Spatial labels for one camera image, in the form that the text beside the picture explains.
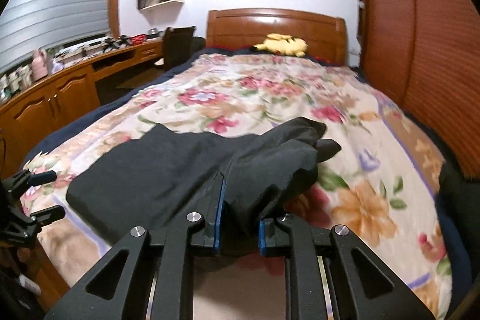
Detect wooden bed headboard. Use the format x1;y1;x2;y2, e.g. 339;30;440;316
206;8;347;66

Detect black zip jacket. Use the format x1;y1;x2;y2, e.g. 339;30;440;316
66;117;341;257

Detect dark wooden chair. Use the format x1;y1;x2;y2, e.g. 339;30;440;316
154;26;196;71

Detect red basket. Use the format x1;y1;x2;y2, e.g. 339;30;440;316
130;34;146;46

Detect wooden desk cabinet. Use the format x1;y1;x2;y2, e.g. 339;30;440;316
1;38;162;177

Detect pink bottle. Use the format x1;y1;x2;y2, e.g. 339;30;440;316
31;49;48;82

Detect yellow plush toy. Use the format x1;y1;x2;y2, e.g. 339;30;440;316
251;33;308;57

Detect wooden louvered wardrobe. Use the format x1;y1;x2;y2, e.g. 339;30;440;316
361;0;479;179

